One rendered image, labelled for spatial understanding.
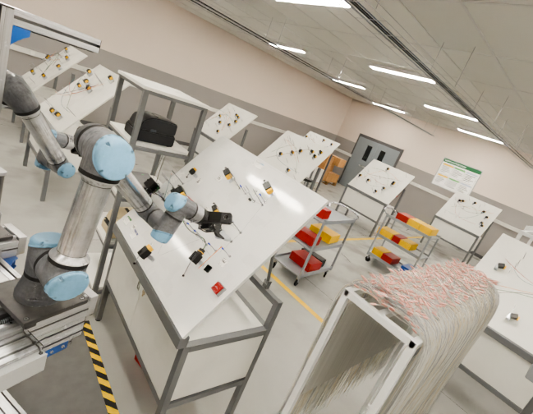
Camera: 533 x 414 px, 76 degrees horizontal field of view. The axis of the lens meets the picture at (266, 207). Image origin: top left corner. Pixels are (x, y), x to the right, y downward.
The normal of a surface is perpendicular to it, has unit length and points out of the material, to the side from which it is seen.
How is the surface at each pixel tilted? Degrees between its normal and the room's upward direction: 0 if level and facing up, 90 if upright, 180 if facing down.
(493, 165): 90
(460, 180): 90
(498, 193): 90
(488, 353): 90
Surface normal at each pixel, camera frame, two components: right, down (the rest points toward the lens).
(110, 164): 0.75, 0.33
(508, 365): -0.70, -0.05
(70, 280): 0.63, 0.57
